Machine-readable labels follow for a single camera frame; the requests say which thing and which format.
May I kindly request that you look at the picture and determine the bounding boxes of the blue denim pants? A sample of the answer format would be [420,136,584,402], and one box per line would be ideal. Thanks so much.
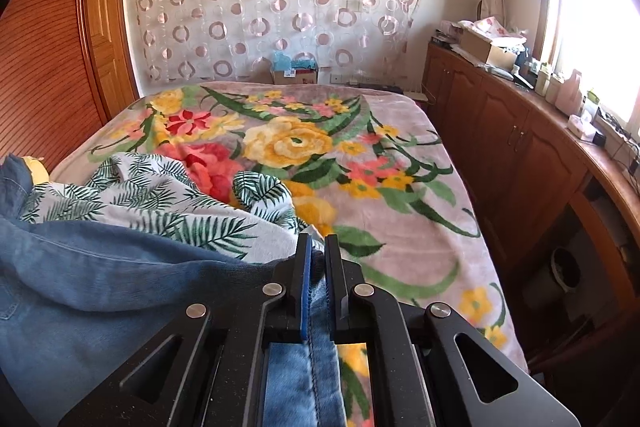
[0,154,351,427]

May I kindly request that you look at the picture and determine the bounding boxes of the pink floral cloth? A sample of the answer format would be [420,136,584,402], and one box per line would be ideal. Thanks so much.
[457,18,527,40]

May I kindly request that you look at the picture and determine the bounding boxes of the louvered wooden wardrobe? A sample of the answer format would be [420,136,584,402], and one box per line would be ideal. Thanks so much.
[0,0,110,170]

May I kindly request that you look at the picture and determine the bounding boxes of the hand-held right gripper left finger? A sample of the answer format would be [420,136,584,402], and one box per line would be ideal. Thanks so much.
[57,234,313,427]

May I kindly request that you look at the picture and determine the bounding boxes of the palm leaf printed sheet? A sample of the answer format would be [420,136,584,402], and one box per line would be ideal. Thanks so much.
[20,152,312,264]

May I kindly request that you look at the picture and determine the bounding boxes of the wooden cabinet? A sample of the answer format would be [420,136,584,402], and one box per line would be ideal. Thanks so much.
[422,42,640,408]

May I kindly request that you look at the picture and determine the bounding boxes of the white pot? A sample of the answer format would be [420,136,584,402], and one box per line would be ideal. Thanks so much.
[550,247,584,294]

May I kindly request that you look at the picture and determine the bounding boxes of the circle patterned sheer curtain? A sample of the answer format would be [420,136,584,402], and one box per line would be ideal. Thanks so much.
[126,0,432,84]

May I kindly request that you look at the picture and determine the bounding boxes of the small cardboard box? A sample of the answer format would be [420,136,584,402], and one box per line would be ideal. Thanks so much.
[271,66,319,86]

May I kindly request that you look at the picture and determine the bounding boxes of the yellow plush toy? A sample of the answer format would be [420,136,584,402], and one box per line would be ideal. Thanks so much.
[25,156,51,184]

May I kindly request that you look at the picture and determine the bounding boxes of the open cardboard box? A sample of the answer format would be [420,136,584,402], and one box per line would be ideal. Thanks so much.
[459,27,519,70]

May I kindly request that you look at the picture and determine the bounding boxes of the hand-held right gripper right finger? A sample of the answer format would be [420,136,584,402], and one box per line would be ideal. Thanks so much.
[325,234,582,427]

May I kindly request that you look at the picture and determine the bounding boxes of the floral blanket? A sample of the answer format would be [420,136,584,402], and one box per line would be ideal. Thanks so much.
[50,81,531,427]

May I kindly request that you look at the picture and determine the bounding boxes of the pink container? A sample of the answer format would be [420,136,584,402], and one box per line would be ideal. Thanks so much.
[555,69,584,114]

